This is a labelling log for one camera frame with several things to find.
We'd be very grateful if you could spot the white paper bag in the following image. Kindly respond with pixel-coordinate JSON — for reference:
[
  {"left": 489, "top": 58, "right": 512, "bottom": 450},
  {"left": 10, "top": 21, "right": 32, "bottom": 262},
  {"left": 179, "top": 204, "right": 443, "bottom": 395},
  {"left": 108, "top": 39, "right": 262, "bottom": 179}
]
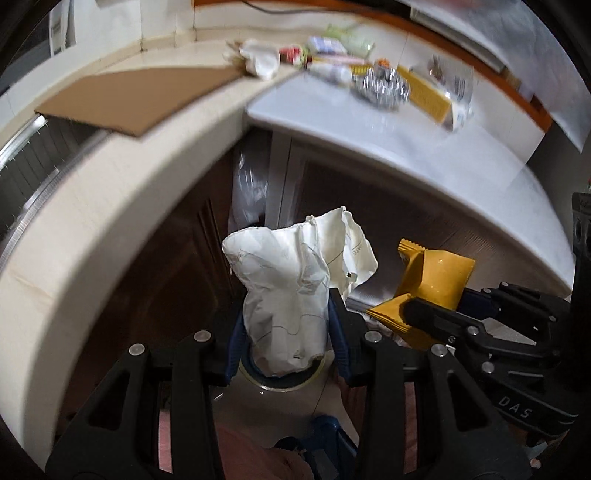
[{"left": 222, "top": 207, "right": 378, "bottom": 375}]

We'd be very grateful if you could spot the red and white carton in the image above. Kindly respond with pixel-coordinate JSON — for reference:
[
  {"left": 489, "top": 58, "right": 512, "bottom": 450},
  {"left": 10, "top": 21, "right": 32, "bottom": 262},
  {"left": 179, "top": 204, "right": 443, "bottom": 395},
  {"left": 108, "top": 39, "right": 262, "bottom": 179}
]
[{"left": 311, "top": 54, "right": 367, "bottom": 65}]

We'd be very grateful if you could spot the round dark trash bin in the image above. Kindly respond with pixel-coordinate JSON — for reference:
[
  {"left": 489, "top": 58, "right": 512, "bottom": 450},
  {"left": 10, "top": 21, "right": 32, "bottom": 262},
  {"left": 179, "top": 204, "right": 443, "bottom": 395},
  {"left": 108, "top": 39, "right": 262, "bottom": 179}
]
[{"left": 239, "top": 353, "right": 325, "bottom": 393}]

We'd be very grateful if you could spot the brown wooden cabinet door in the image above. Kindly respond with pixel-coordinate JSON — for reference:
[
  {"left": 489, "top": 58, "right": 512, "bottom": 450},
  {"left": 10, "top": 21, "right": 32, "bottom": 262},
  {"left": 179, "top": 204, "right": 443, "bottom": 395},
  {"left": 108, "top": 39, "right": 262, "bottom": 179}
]
[{"left": 60, "top": 150, "right": 242, "bottom": 423}]

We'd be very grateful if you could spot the blue plastic stool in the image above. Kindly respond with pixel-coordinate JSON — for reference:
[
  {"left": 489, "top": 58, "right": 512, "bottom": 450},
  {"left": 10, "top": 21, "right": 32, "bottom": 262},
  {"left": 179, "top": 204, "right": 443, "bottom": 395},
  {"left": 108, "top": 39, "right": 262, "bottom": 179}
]
[{"left": 273, "top": 414, "right": 358, "bottom": 479}]

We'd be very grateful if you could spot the white plastic bag hanging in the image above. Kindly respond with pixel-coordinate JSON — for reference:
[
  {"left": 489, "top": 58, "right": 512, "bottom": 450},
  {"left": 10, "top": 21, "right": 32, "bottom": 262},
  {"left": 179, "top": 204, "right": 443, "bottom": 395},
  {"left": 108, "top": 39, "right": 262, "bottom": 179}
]
[{"left": 228, "top": 151, "right": 269, "bottom": 232}]

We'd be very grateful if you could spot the long yellow box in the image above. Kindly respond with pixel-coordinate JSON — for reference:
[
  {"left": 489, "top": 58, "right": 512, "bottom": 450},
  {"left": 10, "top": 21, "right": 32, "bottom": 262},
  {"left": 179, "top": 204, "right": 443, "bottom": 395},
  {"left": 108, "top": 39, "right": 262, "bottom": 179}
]
[{"left": 397, "top": 65, "right": 473, "bottom": 131}]

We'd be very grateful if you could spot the clear plastic printed bag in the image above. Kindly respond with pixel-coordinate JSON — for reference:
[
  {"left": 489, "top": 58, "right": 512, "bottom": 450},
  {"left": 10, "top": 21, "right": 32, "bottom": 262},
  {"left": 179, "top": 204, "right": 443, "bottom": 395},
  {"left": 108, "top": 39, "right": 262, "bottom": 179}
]
[{"left": 410, "top": 55, "right": 474, "bottom": 130}]

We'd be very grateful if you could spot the crumpled aluminium foil tray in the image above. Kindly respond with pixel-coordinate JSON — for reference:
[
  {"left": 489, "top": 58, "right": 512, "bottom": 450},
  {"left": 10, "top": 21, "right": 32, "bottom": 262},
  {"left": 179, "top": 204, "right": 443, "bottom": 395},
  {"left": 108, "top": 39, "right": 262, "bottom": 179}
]
[{"left": 353, "top": 66, "right": 411, "bottom": 110}]

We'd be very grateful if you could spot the white plastic bottle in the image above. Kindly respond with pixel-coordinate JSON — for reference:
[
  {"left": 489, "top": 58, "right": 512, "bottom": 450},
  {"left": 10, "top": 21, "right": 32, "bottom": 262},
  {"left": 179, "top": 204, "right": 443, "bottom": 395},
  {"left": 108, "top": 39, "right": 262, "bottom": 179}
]
[{"left": 307, "top": 62, "right": 353, "bottom": 86}]

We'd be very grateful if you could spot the brown cardboard sheet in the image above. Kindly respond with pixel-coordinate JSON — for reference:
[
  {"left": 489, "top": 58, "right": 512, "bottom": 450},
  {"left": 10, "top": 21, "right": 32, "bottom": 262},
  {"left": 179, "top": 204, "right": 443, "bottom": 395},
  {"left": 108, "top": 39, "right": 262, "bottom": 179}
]
[{"left": 35, "top": 67, "right": 245, "bottom": 137}]

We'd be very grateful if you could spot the small jar orange lid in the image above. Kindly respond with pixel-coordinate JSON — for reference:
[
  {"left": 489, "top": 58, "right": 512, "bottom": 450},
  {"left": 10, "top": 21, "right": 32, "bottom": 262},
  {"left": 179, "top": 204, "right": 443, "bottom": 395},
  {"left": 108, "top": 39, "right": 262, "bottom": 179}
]
[{"left": 373, "top": 59, "right": 392, "bottom": 75}]

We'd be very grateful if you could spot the stainless steel sink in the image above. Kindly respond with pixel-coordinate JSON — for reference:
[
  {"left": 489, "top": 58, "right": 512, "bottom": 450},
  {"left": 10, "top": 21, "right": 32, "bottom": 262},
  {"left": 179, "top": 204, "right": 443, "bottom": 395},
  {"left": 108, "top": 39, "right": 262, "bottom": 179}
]
[{"left": 1, "top": 115, "right": 111, "bottom": 268}]

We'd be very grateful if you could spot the red strawberry snack packet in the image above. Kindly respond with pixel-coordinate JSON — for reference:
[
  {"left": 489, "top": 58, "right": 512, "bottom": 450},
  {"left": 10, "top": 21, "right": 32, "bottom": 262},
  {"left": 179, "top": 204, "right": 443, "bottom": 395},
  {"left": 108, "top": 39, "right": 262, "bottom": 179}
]
[{"left": 279, "top": 44, "right": 310, "bottom": 68}]

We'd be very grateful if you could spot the crumpled white tissue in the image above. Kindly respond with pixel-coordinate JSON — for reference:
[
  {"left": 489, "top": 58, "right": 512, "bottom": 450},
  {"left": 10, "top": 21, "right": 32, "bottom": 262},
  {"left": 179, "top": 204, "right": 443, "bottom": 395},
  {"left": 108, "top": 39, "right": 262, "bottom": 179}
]
[{"left": 225, "top": 39, "right": 280, "bottom": 81}]

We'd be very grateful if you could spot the lavender tissue pack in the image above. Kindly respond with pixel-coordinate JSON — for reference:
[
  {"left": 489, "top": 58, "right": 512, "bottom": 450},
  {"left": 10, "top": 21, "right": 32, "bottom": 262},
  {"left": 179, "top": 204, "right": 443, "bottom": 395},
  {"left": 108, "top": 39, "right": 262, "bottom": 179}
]
[{"left": 305, "top": 36, "right": 348, "bottom": 55}]

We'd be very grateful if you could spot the black cable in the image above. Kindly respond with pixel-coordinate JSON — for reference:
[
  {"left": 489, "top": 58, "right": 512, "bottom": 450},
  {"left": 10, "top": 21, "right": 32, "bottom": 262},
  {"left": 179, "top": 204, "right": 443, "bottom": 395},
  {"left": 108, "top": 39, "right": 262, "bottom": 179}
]
[{"left": 239, "top": 0, "right": 320, "bottom": 16}]

